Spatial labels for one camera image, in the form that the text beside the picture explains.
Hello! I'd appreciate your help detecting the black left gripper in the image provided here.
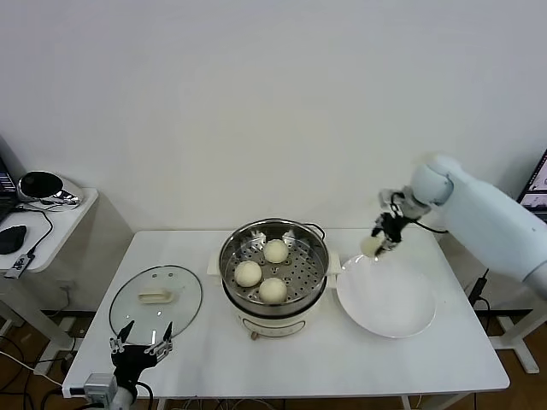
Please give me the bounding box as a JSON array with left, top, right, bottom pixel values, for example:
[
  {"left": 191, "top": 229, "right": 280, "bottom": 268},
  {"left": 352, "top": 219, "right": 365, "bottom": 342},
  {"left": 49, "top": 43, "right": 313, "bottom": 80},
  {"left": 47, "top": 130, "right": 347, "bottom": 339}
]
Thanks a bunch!
[{"left": 109, "top": 321, "right": 174, "bottom": 384}]

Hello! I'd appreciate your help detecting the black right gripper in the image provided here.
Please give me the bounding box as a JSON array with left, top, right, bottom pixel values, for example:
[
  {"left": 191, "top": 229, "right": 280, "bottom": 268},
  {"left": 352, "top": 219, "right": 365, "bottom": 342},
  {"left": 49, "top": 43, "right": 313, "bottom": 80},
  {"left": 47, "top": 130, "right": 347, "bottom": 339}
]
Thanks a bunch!
[{"left": 369, "top": 212, "right": 407, "bottom": 258}]

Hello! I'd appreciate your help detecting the white steamed baozi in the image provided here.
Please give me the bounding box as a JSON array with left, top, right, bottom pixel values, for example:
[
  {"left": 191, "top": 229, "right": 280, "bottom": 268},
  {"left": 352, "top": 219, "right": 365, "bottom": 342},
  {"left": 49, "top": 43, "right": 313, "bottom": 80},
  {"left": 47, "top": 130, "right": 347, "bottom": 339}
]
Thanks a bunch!
[
  {"left": 262, "top": 238, "right": 289, "bottom": 264},
  {"left": 360, "top": 237, "right": 383, "bottom": 258},
  {"left": 233, "top": 261, "right": 263, "bottom": 288},
  {"left": 258, "top": 277, "right": 288, "bottom": 305}
]

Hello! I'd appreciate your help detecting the glass pot lid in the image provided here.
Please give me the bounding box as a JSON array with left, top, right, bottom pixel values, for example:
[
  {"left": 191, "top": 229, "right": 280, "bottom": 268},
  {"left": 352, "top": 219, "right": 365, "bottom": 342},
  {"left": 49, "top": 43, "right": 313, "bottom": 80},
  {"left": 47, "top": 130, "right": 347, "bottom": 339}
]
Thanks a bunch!
[{"left": 108, "top": 264, "right": 203, "bottom": 345}]

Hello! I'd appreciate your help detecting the perforated steel steamer basket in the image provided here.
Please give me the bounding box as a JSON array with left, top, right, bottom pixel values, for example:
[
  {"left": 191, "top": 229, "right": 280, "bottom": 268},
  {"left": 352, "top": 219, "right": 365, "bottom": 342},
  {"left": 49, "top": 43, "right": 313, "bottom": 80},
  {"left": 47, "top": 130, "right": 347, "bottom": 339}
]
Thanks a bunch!
[{"left": 219, "top": 218, "right": 330, "bottom": 315}]

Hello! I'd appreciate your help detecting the white round plate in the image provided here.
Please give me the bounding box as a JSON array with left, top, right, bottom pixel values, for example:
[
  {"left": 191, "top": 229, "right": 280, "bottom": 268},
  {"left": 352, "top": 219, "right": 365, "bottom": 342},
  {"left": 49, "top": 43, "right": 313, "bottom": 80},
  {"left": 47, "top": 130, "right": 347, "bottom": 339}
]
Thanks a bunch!
[{"left": 335, "top": 252, "right": 438, "bottom": 339}]

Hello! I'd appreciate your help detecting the white electric cooker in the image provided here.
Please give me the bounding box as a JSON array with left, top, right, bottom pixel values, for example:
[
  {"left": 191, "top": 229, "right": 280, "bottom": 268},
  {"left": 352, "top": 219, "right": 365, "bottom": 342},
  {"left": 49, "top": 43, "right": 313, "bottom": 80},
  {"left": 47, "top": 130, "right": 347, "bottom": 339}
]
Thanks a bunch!
[{"left": 207, "top": 249, "right": 343, "bottom": 343}]

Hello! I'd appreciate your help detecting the grey usb hub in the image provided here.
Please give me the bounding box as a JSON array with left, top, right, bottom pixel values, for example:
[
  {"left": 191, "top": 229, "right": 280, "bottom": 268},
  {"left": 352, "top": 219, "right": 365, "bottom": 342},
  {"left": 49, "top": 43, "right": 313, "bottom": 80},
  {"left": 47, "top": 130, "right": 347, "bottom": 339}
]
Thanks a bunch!
[{"left": 3, "top": 252, "right": 35, "bottom": 280}]

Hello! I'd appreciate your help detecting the white work table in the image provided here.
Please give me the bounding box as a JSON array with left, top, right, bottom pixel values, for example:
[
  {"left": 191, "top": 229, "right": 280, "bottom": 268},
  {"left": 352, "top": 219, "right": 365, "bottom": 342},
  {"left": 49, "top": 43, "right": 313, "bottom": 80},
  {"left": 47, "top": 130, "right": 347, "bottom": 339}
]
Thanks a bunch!
[{"left": 62, "top": 229, "right": 512, "bottom": 410}]

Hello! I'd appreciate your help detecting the grey laptop with lit screen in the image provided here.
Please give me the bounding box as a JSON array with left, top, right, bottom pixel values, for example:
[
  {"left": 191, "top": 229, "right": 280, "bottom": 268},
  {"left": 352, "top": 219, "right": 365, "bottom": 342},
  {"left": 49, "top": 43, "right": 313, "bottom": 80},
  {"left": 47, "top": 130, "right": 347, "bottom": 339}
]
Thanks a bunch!
[{"left": 516, "top": 149, "right": 547, "bottom": 223}]

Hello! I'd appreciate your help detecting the black computer mouse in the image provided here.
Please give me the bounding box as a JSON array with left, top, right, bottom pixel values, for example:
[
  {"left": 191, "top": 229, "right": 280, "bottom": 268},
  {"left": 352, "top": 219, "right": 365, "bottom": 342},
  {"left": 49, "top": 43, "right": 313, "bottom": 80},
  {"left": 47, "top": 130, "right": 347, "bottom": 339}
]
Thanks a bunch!
[{"left": 0, "top": 225, "right": 27, "bottom": 255}]

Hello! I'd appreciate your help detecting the silver black headset device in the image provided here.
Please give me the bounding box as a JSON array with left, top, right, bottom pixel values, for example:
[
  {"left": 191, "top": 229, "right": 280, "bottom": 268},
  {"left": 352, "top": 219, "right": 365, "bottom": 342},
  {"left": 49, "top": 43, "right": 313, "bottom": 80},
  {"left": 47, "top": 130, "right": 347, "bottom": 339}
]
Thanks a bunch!
[{"left": 15, "top": 170, "right": 83, "bottom": 209}]

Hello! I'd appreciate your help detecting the dark laptop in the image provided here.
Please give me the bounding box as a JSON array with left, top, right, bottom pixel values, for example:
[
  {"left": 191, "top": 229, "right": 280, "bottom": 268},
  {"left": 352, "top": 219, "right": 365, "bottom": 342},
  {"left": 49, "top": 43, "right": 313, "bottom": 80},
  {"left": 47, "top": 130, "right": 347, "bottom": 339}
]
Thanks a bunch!
[{"left": 0, "top": 135, "right": 21, "bottom": 224}]

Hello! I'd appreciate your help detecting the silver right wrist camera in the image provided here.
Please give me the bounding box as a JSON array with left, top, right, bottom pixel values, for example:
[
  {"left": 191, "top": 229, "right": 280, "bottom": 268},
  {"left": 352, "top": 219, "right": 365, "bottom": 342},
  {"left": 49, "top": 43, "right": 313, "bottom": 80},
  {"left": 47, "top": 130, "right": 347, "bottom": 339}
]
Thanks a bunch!
[{"left": 379, "top": 187, "right": 408, "bottom": 213}]

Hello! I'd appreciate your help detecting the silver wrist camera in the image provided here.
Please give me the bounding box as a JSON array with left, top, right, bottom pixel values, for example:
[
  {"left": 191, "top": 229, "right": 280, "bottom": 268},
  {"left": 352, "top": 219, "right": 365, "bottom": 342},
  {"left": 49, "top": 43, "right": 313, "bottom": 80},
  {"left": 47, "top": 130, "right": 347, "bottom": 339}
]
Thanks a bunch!
[
  {"left": 379, "top": 187, "right": 408, "bottom": 213},
  {"left": 70, "top": 372, "right": 119, "bottom": 401}
]

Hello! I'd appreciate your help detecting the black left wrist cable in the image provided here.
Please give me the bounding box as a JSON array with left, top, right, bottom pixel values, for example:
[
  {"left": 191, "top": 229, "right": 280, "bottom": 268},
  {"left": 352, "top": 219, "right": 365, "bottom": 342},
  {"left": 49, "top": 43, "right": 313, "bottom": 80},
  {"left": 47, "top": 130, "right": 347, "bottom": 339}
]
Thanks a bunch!
[{"left": 127, "top": 379, "right": 156, "bottom": 410}]

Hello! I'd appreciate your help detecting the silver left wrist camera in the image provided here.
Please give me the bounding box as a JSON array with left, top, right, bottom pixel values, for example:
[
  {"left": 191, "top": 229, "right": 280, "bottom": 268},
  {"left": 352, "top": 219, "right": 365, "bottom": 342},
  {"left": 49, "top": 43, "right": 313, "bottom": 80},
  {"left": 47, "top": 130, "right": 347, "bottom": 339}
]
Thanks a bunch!
[{"left": 70, "top": 372, "right": 119, "bottom": 401}]

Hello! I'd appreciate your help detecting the white floor cable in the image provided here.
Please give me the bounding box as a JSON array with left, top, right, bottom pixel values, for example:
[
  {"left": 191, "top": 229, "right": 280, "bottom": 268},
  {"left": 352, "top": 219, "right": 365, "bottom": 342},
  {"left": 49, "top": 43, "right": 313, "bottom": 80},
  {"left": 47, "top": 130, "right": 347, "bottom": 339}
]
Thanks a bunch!
[{"left": 0, "top": 349, "right": 68, "bottom": 388}]

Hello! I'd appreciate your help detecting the black floor cable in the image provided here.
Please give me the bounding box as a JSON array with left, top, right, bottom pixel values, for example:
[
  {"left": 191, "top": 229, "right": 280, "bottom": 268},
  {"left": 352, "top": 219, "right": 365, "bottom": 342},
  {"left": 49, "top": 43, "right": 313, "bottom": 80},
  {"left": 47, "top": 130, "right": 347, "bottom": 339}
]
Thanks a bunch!
[{"left": 0, "top": 335, "right": 27, "bottom": 385}]

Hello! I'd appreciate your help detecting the black desk cable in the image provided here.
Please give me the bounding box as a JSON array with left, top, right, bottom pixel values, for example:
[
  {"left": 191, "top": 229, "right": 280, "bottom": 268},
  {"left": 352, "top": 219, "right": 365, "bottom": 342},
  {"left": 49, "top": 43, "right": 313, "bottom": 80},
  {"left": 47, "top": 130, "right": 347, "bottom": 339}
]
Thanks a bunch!
[{"left": 12, "top": 203, "right": 55, "bottom": 258}]

